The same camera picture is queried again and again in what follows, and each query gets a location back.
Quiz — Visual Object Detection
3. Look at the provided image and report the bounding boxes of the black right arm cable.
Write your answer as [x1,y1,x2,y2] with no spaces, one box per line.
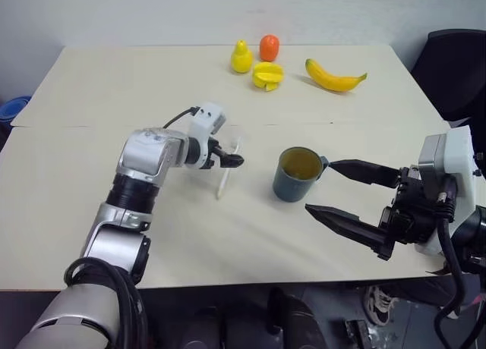
[434,181,486,349]

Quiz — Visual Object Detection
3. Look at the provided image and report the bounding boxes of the black left arm cable bundle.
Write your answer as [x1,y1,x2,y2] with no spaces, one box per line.
[63,256,150,349]

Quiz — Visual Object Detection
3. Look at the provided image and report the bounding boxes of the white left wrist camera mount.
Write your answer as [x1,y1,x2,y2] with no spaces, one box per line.
[188,102,228,171]

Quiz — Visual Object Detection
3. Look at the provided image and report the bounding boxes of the white plastic spoon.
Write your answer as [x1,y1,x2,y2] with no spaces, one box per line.
[216,137,243,201]

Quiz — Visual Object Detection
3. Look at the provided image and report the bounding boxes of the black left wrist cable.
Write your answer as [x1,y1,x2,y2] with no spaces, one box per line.
[162,105,201,129]

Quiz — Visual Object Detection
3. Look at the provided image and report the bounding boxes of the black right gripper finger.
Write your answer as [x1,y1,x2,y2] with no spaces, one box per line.
[329,159,402,188]
[305,203,396,261]

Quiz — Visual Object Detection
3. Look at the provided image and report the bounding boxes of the grey mug with yellow inside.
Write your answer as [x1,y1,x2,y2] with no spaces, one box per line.
[272,146,332,203]

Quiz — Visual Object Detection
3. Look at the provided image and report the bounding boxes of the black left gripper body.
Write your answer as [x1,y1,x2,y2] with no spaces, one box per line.
[197,136,226,171]

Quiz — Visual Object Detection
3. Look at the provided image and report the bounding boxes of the blue plastic container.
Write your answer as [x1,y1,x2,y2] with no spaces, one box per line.
[0,95,33,123]

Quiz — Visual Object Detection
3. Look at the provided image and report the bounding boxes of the black and white sneaker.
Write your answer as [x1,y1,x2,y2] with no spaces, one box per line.
[364,285,400,326]

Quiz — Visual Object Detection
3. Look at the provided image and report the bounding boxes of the yellow toy banana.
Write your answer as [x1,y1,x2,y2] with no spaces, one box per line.
[305,58,369,93]

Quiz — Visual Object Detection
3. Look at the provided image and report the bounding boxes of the yellow toy starfruit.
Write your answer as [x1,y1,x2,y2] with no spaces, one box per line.
[251,61,286,93]

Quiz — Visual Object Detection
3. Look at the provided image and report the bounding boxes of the yellow toy pear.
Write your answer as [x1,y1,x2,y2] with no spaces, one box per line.
[230,39,254,75]

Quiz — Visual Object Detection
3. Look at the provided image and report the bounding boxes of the orange toy fruit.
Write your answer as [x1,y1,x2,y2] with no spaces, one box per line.
[259,33,281,62]

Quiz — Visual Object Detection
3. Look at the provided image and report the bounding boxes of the black office chair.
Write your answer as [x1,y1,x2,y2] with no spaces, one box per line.
[411,29,486,129]

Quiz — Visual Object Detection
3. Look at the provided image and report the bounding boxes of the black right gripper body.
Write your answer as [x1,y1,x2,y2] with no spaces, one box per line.
[378,165,458,247]

